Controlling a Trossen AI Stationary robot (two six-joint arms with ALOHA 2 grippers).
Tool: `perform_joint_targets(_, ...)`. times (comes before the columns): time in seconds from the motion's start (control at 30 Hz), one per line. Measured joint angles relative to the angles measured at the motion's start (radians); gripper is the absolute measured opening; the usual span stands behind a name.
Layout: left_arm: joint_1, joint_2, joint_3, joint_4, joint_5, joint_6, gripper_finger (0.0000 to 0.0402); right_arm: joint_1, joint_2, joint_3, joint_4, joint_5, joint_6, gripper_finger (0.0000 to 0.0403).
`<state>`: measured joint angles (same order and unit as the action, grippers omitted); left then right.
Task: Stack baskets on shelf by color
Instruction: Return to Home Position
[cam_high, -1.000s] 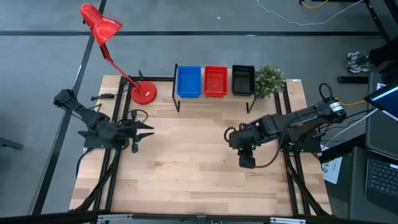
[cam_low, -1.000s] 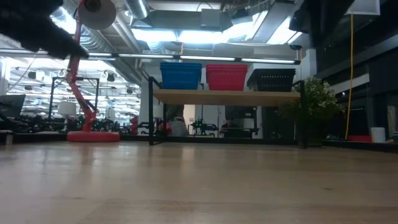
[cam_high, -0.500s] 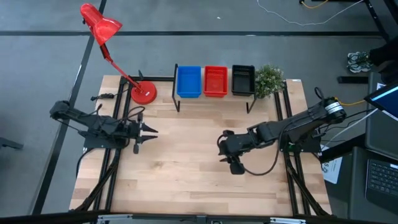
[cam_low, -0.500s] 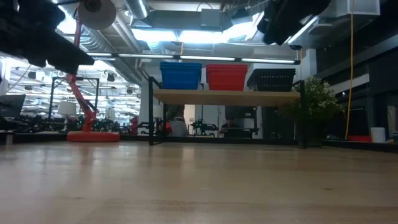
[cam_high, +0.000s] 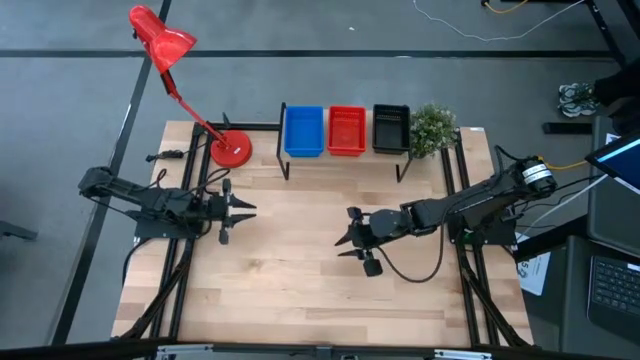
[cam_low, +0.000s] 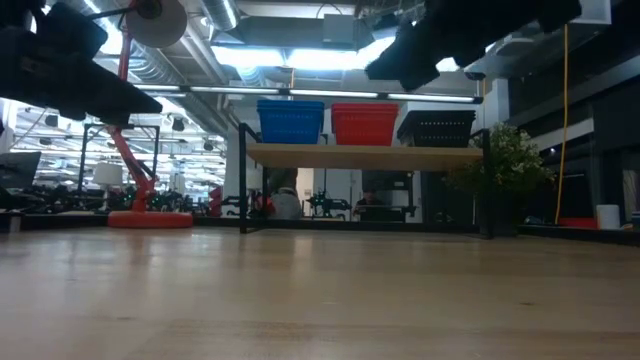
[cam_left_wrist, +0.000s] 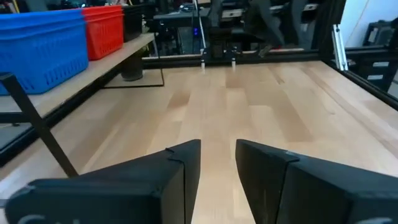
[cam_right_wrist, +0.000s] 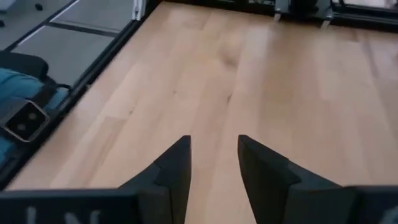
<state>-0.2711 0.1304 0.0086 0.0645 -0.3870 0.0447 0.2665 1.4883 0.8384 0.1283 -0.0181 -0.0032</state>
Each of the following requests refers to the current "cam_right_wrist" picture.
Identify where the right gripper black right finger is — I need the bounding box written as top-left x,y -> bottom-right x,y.
237,134 -> 398,224

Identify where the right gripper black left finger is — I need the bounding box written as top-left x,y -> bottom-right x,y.
0,134 -> 192,224

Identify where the black padded chair part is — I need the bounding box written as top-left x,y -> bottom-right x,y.
0,50 -> 50,82

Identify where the smartphone with camera lenses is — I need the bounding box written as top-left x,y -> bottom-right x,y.
0,98 -> 51,143

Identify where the silver frame post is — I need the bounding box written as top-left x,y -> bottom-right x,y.
131,0 -> 147,21

